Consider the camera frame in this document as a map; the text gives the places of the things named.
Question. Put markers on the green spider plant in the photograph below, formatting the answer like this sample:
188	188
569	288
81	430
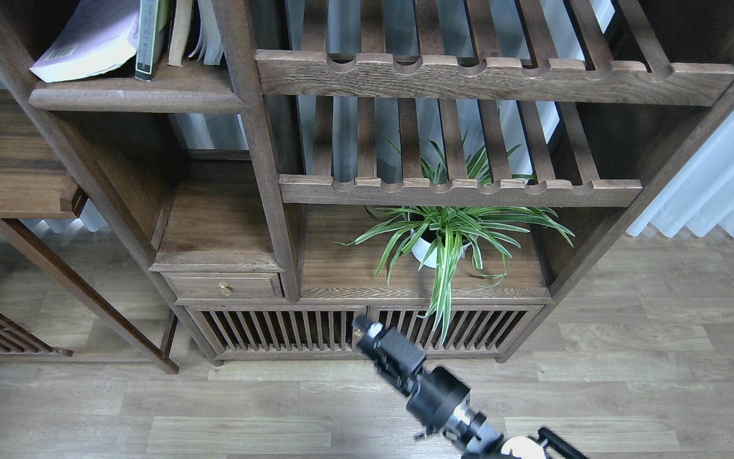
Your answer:
494	225

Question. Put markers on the white paperback book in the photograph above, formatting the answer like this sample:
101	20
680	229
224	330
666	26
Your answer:
99	37

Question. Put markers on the brass drawer knob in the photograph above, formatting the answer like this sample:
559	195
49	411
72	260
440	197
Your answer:
224	289

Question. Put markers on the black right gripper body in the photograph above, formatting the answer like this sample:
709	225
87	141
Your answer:
436	398

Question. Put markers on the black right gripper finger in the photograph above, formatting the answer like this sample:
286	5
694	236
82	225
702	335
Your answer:
373	330

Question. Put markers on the white open standing book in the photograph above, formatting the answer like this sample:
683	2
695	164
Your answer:
209	47

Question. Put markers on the wooden side table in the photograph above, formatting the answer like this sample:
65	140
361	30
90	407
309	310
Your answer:
48	312

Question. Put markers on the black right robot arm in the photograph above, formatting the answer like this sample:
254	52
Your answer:
484	441

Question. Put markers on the tan standing book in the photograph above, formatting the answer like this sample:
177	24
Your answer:
180	31

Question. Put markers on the grey green cover book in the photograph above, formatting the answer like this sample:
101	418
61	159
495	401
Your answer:
153	19

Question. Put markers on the dark wooden bookshelf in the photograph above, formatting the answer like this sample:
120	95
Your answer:
253	173

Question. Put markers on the white plant pot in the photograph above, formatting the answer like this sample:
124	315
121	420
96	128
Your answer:
437	246

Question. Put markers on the white curtain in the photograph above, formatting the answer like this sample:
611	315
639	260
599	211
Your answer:
700	197

